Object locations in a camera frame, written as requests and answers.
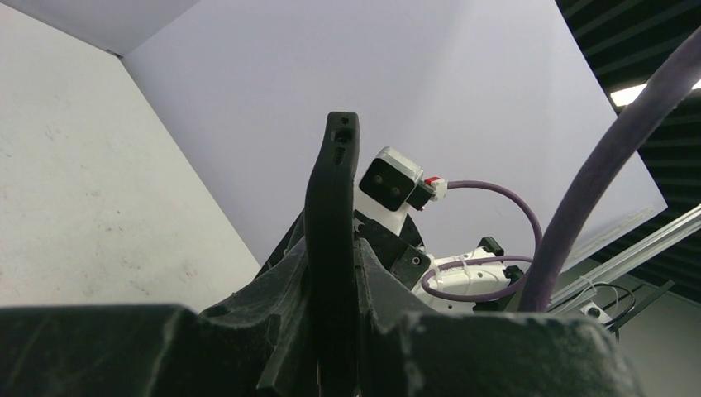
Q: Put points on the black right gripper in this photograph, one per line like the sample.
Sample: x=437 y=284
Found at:
x=401 y=255

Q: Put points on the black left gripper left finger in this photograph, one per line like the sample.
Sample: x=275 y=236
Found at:
x=256 y=342

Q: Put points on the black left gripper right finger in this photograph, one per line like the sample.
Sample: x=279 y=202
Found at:
x=406 y=348

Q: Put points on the black phone case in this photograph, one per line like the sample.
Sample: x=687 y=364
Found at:
x=328 y=227

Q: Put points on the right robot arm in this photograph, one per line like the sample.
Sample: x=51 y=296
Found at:
x=457 y=277

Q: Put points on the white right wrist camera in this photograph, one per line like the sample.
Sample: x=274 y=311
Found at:
x=390 y=187

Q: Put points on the aluminium frame rail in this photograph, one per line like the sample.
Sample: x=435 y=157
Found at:
x=579 y=290

